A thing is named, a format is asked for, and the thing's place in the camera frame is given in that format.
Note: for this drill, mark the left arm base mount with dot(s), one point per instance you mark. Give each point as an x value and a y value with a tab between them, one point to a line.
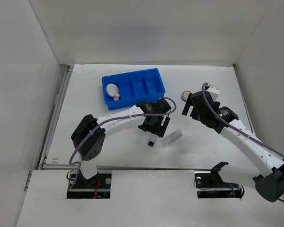
98	187

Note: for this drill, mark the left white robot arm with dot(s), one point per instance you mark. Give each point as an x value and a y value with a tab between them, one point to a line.
88	138

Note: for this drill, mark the beige makeup sponge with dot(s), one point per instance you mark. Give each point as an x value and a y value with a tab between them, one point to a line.
116	97

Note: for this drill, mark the clear plastic bottle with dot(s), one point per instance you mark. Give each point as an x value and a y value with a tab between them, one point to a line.
168	140

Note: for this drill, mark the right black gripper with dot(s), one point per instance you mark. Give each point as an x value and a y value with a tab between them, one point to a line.
193	113

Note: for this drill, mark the blue plastic organizer tray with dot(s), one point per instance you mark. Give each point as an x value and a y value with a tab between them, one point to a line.
134	87

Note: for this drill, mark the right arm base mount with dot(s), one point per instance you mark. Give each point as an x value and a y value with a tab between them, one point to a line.
209	184

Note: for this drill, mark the round beige powder puff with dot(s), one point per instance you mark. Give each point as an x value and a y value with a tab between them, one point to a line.
112	89

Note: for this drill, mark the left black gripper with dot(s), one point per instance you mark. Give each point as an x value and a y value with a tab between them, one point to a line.
158	130

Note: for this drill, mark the round compact case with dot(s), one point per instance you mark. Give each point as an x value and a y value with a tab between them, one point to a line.
185	95

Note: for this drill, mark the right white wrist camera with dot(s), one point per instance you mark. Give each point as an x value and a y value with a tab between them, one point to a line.
214	91

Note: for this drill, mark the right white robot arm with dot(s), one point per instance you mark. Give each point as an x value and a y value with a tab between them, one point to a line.
268	176

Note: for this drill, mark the clear tube black cap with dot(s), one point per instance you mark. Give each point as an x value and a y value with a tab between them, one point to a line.
152	140

